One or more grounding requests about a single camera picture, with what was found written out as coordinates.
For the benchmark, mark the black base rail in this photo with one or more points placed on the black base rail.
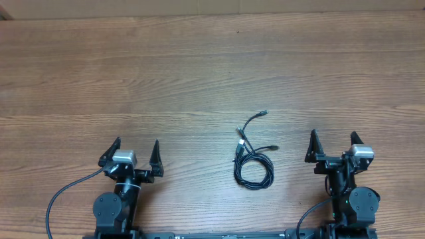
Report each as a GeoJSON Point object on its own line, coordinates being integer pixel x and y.
{"type": "Point", "coordinates": [287, 234]}

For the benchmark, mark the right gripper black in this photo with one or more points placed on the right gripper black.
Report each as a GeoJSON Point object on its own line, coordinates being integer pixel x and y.
{"type": "Point", "coordinates": [315, 155]}

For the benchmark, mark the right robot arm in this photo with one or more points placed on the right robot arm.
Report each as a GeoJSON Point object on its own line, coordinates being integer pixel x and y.
{"type": "Point", "coordinates": [353, 207]}

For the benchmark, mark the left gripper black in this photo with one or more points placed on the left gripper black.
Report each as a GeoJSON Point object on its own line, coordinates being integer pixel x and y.
{"type": "Point", "coordinates": [147, 176]}

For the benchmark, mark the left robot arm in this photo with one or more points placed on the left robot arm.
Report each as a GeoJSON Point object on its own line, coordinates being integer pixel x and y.
{"type": "Point", "coordinates": [115, 211]}

